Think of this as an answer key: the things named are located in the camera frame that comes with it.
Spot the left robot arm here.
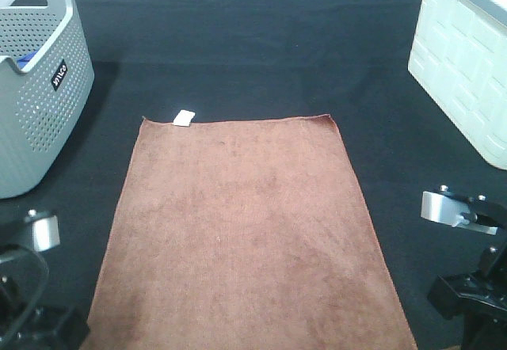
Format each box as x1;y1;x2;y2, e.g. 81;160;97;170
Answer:
1;209;90;349

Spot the white storage box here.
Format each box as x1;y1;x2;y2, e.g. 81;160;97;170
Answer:
408;0;506;169

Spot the blue cloth in basket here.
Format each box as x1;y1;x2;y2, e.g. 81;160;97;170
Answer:
16;51;37;69

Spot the grey perforated laundry basket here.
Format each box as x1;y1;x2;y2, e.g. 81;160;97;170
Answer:
1;0;94;199

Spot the brown towel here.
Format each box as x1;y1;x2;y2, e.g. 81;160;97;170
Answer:
84;115;416;349

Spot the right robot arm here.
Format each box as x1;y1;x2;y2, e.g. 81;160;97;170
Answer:
421;185;506;349

